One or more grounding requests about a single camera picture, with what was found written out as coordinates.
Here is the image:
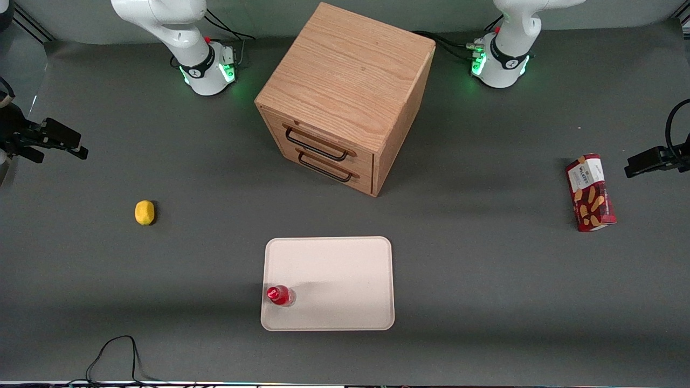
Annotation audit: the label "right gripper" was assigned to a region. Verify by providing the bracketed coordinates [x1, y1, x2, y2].
[0, 105, 89, 164]

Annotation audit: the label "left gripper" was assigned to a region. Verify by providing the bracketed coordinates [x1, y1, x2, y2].
[624, 144, 690, 179]

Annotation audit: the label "red coke bottle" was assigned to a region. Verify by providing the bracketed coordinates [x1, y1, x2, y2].
[266, 285, 296, 308]

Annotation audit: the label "beige plastic tray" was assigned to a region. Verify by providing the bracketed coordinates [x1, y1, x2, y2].
[260, 236, 395, 331]

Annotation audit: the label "red shortbread biscuit box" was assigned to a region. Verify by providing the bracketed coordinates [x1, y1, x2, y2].
[565, 153, 617, 233]

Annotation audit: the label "yellow lemon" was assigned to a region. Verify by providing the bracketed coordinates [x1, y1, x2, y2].
[134, 200, 156, 226]

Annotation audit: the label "dark grey table mat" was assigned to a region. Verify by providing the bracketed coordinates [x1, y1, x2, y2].
[0, 20, 690, 385]

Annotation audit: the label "wooden two-drawer cabinet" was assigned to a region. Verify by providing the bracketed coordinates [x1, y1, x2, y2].
[254, 2, 436, 197]

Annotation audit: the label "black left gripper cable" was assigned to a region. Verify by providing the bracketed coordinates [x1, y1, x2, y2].
[665, 99, 690, 160]

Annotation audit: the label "black right arm base cables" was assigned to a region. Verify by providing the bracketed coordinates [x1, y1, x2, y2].
[204, 8, 257, 68]

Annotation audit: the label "black arm base cables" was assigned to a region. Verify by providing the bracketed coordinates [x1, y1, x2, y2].
[412, 15, 503, 63]
[204, 8, 257, 68]

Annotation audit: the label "black looped floor cable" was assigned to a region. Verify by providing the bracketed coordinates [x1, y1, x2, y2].
[85, 335, 162, 386]

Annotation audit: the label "black left arm base cables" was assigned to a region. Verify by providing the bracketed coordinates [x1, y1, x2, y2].
[412, 15, 503, 63]

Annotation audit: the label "larger black drawer handle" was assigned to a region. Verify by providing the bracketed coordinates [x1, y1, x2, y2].
[283, 123, 357, 162]

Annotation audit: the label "smaller black drawer handle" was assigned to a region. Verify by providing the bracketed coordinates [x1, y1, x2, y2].
[295, 148, 360, 183]

